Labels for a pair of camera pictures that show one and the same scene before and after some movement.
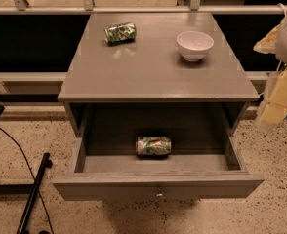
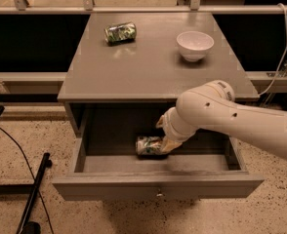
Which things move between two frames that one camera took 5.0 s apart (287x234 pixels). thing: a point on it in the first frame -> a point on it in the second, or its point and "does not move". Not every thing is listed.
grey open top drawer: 205,159 does not move
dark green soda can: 120,33 does not move
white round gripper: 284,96 -> 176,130
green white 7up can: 153,145 does not move
